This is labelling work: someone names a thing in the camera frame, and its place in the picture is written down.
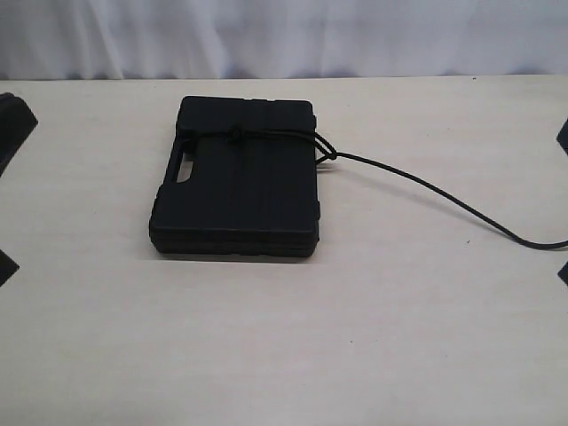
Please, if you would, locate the black plastic carrying case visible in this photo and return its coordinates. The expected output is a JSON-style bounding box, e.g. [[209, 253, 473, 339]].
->
[[149, 96, 320, 257]]

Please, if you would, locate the black braided rope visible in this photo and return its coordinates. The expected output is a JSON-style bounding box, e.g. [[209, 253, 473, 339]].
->
[[185, 127, 568, 250]]

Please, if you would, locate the white backdrop curtain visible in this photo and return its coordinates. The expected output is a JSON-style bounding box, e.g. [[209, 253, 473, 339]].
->
[[1, 1, 567, 80]]

